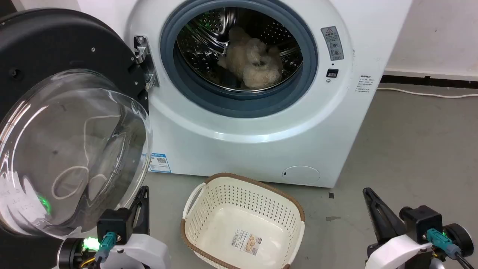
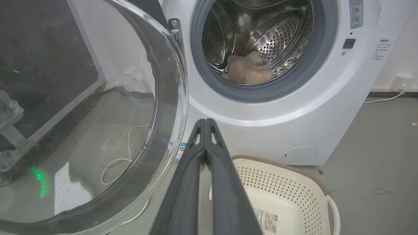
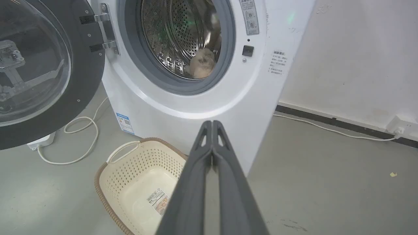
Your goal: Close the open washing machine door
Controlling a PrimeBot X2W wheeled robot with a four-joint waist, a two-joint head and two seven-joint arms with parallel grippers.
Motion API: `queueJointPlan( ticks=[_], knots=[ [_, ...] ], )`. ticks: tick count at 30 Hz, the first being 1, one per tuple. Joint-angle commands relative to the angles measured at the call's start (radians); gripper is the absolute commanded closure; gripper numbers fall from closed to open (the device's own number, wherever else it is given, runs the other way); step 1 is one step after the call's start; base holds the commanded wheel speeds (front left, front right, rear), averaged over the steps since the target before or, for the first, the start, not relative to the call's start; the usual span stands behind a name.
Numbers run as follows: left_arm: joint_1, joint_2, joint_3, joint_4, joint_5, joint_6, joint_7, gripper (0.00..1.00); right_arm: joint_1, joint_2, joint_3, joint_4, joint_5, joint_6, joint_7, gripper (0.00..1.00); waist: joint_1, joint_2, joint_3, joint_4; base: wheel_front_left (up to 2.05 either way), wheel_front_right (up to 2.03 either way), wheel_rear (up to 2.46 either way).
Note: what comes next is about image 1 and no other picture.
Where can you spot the black door latch socket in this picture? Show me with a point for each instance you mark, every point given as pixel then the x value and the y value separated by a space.
pixel 332 73

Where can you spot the paper label in basket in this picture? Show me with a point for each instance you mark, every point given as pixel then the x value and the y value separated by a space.
pixel 246 242

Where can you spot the cream laundry basket brown rim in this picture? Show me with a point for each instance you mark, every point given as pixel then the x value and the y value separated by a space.
pixel 239 224

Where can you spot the small printed text label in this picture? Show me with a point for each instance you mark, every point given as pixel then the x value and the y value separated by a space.
pixel 365 85

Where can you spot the white front-load washing machine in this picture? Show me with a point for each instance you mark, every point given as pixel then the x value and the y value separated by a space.
pixel 231 149

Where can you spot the beige plush toy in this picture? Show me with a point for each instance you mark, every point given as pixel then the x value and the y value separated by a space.
pixel 254 63

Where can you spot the black baseboard strip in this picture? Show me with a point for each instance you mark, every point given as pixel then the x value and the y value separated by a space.
pixel 429 80

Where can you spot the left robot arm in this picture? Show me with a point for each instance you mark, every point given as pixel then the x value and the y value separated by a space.
pixel 73 254

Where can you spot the round white filter cover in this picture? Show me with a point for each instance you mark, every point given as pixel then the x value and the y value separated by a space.
pixel 301 175

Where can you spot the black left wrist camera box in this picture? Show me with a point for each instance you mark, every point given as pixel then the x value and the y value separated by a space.
pixel 115 224

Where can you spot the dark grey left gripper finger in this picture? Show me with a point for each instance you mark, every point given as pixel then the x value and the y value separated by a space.
pixel 141 213

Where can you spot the washer door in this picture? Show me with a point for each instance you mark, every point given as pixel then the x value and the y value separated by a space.
pixel 56 112

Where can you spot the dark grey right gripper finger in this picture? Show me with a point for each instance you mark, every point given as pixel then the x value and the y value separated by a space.
pixel 382 216

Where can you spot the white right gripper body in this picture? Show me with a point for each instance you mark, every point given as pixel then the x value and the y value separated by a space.
pixel 399 254

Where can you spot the stainless steel drum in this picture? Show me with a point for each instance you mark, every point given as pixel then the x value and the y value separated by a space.
pixel 203 41

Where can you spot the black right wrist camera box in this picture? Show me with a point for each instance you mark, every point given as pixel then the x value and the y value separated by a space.
pixel 421 220

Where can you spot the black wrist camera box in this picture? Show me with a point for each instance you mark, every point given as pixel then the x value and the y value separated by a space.
pixel 115 224
pixel 421 220

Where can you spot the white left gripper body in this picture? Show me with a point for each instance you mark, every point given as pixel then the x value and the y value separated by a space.
pixel 145 252

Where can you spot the metal door hinge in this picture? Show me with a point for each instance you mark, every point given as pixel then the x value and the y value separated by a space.
pixel 143 59

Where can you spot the grey warning sticker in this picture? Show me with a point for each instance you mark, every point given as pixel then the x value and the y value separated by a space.
pixel 332 43

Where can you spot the blue QR code sticker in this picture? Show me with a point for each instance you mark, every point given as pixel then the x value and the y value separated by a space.
pixel 160 163

